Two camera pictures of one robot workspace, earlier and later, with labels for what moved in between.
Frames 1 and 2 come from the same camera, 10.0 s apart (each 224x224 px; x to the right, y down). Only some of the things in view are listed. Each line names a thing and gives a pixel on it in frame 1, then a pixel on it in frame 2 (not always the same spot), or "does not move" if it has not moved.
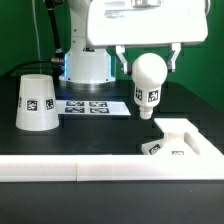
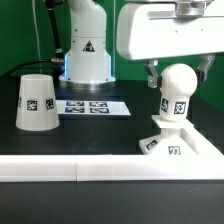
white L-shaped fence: [208, 164] does not move
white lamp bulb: [149, 71] to [177, 83]
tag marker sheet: [89, 107] does not move
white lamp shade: [37, 108] does not move
